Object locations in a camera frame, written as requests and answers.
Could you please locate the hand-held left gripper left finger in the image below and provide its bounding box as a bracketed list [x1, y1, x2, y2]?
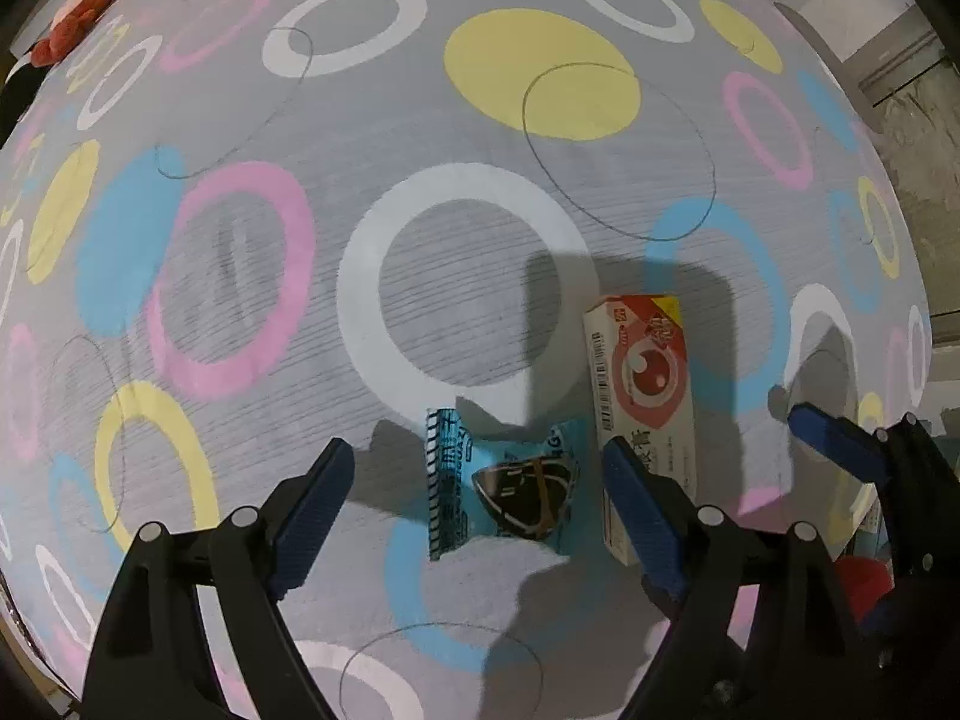
[81, 437, 355, 720]

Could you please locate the pale blue packet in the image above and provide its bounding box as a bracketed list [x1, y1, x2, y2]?
[829, 480, 890, 548]

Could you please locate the white red cardboard box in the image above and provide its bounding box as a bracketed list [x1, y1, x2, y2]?
[583, 295, 698, 566]

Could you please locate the red plush toy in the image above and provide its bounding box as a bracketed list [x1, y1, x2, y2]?
[28, 0, 128, 68]

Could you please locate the circle printed grey blanket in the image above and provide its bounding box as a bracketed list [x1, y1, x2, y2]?
[0, 0, 935, 720]

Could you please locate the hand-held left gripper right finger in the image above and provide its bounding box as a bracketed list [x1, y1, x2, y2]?
[602, 437, 863, 720]

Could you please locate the blue triangle-print snack packet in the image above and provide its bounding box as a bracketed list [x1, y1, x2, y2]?
[425, 406, 588, 560]

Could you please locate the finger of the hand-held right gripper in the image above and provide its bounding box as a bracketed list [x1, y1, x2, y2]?
[787, 403, 960, 593]

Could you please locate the red round object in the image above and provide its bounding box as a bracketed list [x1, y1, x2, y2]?
[835, 555, 897, 620]

